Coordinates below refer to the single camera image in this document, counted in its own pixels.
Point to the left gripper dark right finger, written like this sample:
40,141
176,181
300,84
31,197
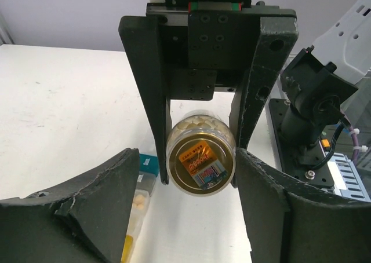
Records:
288,220

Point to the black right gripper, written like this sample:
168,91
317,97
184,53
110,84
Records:
207,46

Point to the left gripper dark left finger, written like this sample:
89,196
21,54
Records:
83,219

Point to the clear glass pill bottle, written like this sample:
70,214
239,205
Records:
196,126

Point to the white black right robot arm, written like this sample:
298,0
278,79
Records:
325,74

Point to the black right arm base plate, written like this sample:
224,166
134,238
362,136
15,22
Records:
292,157

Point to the white slotted cable duct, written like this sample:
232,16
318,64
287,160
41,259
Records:
347,182

